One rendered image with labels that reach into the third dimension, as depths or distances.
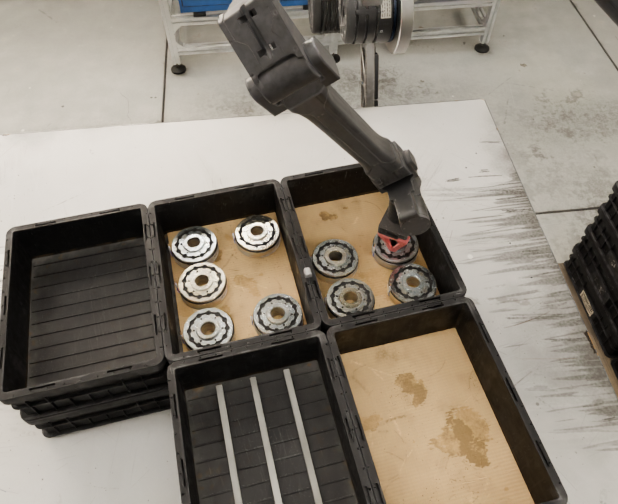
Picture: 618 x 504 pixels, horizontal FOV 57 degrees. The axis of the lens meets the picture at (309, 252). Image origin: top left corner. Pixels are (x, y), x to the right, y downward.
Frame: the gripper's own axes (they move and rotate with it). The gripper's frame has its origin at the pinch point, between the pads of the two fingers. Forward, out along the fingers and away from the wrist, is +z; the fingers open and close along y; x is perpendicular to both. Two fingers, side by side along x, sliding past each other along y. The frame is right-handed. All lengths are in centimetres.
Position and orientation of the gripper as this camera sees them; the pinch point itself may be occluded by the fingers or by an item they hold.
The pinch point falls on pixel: (396, 240)
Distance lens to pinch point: 128.3
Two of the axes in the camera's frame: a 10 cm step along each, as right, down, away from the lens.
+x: -9.0, -3.4, 2.7
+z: 0.2, 5.9, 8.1
